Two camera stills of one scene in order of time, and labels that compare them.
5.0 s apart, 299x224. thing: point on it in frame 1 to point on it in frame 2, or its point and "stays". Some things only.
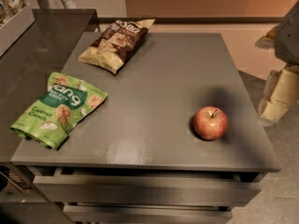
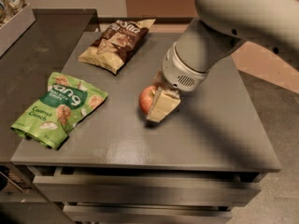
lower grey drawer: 149,214 stays
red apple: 210,123 to 146,97
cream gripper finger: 281,91 to 180,76
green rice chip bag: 58,109 stays
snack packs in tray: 11,2 stays
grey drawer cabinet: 177,141 stays
